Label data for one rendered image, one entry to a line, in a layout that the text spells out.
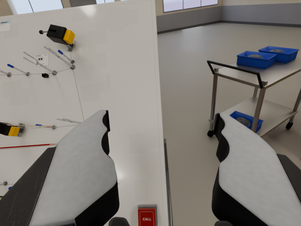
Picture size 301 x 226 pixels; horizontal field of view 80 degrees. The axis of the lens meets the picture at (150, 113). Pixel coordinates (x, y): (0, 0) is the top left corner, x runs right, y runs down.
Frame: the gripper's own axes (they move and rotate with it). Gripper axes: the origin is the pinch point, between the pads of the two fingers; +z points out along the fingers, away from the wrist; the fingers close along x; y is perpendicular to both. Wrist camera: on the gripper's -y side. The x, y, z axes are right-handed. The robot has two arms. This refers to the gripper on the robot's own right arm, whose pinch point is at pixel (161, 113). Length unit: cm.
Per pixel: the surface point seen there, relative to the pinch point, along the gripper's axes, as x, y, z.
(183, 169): 35, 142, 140
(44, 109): -39, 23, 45
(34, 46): -46, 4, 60
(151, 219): -0.2, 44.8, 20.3
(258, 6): 502, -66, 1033
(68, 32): -29, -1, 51
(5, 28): -59, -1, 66
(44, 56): -42, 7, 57
